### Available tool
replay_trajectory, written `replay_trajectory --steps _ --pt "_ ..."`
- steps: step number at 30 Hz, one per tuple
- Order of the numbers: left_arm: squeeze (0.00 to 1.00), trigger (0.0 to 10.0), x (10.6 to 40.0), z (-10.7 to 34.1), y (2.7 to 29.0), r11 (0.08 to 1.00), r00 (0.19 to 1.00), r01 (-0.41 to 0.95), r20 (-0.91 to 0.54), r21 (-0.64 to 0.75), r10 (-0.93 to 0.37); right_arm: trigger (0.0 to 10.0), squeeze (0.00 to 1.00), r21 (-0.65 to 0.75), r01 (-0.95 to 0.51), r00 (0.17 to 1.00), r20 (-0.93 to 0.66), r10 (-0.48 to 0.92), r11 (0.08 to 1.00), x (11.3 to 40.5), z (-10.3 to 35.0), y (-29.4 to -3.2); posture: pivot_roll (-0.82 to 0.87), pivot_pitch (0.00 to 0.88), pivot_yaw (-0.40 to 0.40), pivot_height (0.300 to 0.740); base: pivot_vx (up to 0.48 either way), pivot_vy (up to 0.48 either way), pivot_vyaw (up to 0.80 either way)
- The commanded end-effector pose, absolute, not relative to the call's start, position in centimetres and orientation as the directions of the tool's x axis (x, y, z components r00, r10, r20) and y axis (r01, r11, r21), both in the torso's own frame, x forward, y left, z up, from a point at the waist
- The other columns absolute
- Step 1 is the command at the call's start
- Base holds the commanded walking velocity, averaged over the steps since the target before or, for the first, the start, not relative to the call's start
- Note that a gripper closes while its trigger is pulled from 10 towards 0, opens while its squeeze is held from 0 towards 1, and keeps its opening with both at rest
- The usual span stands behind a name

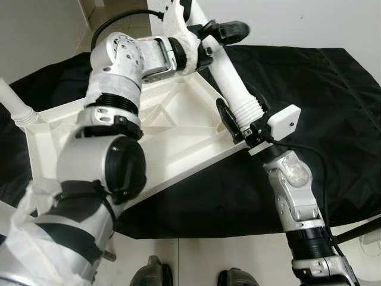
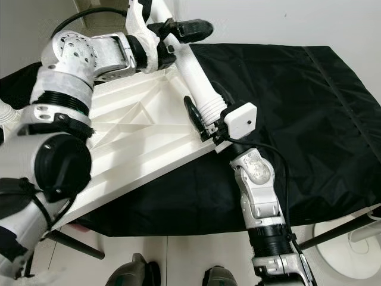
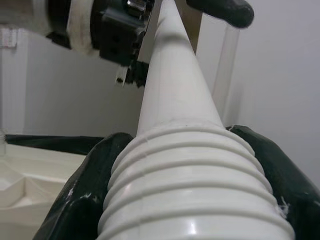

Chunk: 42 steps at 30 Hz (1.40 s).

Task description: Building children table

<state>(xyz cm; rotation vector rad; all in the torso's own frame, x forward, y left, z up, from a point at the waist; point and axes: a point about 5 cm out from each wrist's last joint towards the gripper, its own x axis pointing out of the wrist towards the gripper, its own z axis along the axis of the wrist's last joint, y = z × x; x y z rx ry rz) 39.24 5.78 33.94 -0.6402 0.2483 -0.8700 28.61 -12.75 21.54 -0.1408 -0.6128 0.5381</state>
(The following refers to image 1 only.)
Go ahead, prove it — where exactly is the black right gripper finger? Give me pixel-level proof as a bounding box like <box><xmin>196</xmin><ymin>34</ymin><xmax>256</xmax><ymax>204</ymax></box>
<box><xmin>216</xmin><ymin>98</ymin><xmax>243</xmax><ymax>144</ymax></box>

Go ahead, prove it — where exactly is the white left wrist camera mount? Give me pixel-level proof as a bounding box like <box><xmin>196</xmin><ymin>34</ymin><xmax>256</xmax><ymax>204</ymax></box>
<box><xmin>162</xmin><ymin>0</ymin><xmax>200</xmax><ymax>45</ymax></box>

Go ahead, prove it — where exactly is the grey robot left leg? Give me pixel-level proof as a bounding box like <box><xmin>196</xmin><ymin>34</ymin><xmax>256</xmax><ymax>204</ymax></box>
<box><xmin>130</xmin><ymin>255</ymin><xmax>174</xmax><ymax>286</ymax></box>

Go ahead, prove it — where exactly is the black fabric table cover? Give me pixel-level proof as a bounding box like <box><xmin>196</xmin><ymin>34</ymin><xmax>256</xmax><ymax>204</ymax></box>
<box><xmin>0</xmin><ymin>45</ymin><xmax>381</xmax><ymax>239</ymax></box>

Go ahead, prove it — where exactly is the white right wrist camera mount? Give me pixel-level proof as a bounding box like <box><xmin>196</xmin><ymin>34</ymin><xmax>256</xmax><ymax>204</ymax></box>
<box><xmin>247</xmin><ymin>104</ymin><xmax>301</xmax><ymax>157</ymax></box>

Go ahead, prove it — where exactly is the white plastic children table top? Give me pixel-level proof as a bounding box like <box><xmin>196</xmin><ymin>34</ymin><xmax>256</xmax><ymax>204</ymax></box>
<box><xmin>23</xmin><ymin>74</ymin><xmax>254</xmax><ymax>215</ymax></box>

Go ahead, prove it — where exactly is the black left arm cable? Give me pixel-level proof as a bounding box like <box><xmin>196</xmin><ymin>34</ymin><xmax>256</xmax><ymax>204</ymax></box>
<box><xmin>89</xmin><ymin>9</ymin><xmax>166</xmax><ymax>51</ymax></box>

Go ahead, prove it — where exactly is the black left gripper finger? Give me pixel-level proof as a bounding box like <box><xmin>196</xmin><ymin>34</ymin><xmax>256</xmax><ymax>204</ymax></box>
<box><xmin>205</xmin><ymin>20</ymin><xmax>251</xmax><ymax>45</ymax></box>

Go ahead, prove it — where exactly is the black metal table leg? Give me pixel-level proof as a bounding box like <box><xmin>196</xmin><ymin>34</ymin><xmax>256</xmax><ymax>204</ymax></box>
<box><xmin>102</xmin><ymin>249</ymin><xmax>118</xmax><ymax>263</ymax></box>
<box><xmin>330</xmin><ymin>217</ymin><xmax>381</xmax><ymax>242</ymax></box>

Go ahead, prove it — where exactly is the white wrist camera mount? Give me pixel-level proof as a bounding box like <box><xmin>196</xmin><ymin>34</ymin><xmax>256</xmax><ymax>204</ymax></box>
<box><xmin>247</xmin><ymin>104</ymin><xmax>301</xmax><ymax>157</ymax></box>
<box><xmin>162</xmin><ymin>0</ymin><xmax>200</xmax><ymax>45</ymax></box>

